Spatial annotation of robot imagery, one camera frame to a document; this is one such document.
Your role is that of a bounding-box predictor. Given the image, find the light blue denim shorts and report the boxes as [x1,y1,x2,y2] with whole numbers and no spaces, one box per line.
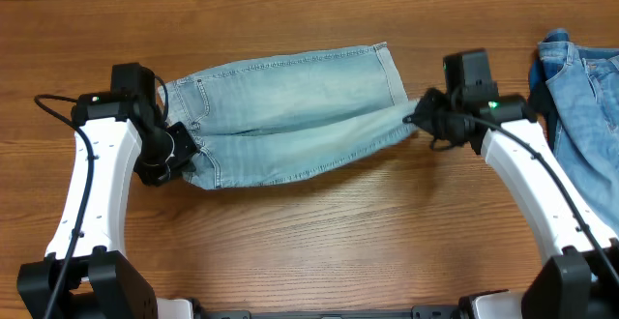
[159,43,418,189]

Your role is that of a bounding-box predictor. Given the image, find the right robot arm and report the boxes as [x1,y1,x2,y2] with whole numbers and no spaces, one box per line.
[403,49,618,319]

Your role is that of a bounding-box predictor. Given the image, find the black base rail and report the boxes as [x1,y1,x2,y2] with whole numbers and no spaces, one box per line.
[195,304,472,319]

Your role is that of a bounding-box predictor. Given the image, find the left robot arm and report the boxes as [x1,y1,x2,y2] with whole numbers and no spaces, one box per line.
[16,63,206,318]

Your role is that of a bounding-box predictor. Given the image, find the medium blue denim jeans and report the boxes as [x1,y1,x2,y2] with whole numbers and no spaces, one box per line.
[529,29,618,231]

